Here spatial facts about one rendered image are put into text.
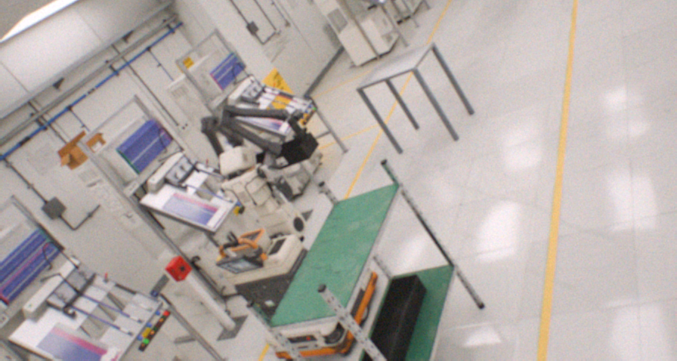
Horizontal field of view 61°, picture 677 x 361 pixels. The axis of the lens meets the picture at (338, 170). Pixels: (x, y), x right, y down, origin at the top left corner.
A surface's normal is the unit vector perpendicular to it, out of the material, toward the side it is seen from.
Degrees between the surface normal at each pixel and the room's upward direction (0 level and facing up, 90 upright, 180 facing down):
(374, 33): 90
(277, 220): 82
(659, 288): 0
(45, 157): 90
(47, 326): 47
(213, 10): 90
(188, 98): 90
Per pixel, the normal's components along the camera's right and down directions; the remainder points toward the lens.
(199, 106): -0.34, 0.59
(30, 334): 0.18, -0.73
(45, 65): 0.77, -0.28
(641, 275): -0.55, -0.76
